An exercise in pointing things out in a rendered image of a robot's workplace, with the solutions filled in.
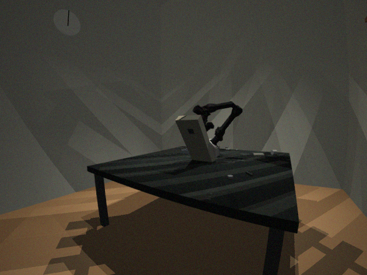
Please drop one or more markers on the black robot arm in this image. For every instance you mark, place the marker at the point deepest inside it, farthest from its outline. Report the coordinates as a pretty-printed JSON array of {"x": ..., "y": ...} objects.
[{"x": 209, "y": 108}]

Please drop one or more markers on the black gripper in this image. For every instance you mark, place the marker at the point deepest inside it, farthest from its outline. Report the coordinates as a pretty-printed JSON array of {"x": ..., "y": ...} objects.
[{"x": 208, "y": 125}]

